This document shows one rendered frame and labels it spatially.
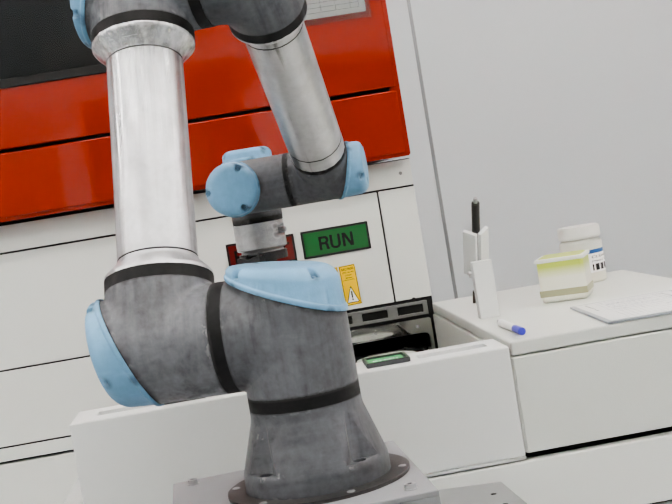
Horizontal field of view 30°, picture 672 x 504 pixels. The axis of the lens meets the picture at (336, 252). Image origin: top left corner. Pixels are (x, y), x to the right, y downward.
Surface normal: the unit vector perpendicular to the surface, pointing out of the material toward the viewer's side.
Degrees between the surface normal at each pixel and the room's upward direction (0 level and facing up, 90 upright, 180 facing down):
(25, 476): 90
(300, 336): 90
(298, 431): 73
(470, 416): 90
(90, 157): 90
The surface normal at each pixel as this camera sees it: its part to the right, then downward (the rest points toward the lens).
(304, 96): 0.46, 0.67
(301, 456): -0.18, -0.22
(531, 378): 0.08, 0.04
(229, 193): -0.14, 0.07
